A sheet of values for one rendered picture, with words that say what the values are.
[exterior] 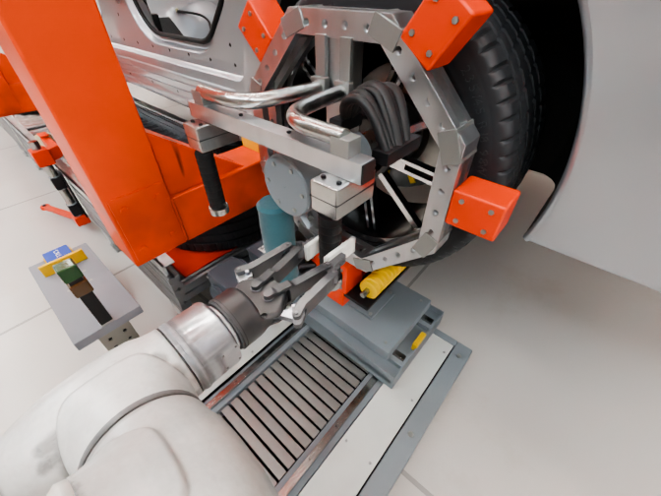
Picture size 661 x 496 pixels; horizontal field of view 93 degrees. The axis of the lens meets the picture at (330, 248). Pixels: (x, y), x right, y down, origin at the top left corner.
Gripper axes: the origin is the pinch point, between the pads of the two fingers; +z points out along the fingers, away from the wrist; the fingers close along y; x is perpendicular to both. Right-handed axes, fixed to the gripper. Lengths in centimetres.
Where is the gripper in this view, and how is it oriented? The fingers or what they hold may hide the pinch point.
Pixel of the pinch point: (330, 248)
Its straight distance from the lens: 50.7
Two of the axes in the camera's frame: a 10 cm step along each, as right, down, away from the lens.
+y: 7.5, 4.3, -5.0
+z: 6.6, -4.9, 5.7
